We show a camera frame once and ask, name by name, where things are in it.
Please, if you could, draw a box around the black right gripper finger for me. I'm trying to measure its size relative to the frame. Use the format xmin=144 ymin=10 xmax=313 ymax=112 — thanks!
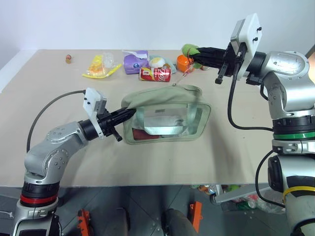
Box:
xmin=192 ymin=58 xmax=226 ymax=71
xmin=197 ymin=46 xmax=228 ymax=60

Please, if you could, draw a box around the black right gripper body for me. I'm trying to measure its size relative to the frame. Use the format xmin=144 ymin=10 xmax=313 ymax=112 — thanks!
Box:
xmin=214 ymin=42 xmax=247 ymax=85

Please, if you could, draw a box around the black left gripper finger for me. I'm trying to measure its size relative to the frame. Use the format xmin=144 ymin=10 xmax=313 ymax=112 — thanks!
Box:
xmin=115 ymin=113 xmax=136 ymax=126
xmin=111 ymin=108 xmax=136 ymax=118

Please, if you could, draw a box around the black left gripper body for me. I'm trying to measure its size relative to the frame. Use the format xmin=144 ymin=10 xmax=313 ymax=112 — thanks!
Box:
xmin=97 ymin=110 xmax=123 ymax=143

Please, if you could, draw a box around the green plush keychain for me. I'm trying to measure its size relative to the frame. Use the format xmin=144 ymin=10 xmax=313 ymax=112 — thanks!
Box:
xmin=173 ymin=43 xmax=211 ymax=87

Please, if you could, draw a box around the green pouch with clear window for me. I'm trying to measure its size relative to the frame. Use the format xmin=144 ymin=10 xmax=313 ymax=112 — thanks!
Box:
xmin=121 ymin=84 xmax=213 ymax=147

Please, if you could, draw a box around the red item inside pouch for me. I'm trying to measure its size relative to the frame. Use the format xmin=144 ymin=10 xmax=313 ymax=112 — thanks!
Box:
xmin=132 ymin=127 xmax=162 ymax=141

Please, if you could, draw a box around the white packet inside pouch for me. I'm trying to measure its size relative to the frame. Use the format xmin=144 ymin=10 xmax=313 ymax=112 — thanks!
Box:
xmin=143 ymin=115 xmax=190 ymax=136

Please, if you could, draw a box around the white yellow egg plush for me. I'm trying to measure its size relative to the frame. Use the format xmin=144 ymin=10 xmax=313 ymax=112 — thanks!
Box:
xmin=149 ymin=57 xmax=165 ymax=68

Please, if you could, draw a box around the orange plastic cup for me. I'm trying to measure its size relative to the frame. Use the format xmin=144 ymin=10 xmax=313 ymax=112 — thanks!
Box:
xmin=176 ymin=54 xmax=192 ymax=73

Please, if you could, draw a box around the purple tissue pack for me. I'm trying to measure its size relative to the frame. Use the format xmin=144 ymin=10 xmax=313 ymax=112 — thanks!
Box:
xmin=122 ymin=49 xmax=150 ymax=75

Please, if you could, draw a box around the red soda can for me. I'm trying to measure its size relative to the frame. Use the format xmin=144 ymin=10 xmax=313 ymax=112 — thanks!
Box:
xmin=139 ymin=66 xmax=172 ymax=83

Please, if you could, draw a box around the yellow snack bag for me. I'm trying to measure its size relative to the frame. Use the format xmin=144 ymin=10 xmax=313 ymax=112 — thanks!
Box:
xmin=81 ymin=55 xmax=123 ymax=80

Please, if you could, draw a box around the clear crumpled plastic wrapper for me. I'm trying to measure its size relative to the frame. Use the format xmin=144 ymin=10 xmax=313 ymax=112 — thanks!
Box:
xmin=101 ymin=52 xmax=117 ymax=68

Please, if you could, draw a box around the orange black clamp tool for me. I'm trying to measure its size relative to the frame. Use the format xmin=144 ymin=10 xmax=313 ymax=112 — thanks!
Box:
xmin=189 ymin=201 xmax=204 ymax=233
xmin=76 ymin=208 xmax=95 ymax=236

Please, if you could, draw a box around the dark rounded shape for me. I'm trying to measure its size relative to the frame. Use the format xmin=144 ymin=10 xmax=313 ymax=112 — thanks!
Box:
xmin=160 ymin=208 xmax=195 ymax=236

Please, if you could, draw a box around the grey storage bin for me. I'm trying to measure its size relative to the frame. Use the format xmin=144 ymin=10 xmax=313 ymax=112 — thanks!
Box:
xmin=210 ymin=182 xmax=272 ymax=205

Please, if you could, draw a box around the clear bag of toys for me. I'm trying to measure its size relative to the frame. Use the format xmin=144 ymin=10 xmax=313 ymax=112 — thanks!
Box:
xmin=235 ymin=193 xmax=286 ymax=215

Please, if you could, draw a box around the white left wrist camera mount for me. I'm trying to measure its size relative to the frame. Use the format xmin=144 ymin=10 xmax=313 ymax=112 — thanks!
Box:
xmin=82 ymin=88 xmax=108 ymax=137

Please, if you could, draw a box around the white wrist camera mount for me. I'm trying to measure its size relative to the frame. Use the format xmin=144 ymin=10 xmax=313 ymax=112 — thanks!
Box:
xmin=230 ymin=12 xmax=263 ymax=80
xmin=82 ymin=88 xmax=108 ymax=137

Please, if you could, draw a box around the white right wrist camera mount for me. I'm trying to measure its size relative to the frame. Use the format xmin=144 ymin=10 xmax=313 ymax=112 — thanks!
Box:
xmin=230 ymin=12 xmax=263 ymax=80

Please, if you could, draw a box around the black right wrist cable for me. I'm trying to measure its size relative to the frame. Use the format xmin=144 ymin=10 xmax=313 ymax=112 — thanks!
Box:
xmin=226 ymin=46 xmax=275 ymax=132

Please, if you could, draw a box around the grey left arm cable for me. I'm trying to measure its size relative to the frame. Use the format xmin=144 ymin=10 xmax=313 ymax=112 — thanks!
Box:
xmin=26 ymin=89 xmax=87 ymax=154

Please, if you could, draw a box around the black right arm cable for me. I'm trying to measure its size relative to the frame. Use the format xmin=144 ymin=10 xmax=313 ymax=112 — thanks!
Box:
xmin=254 ymin=149 xmax=287 ymax=210

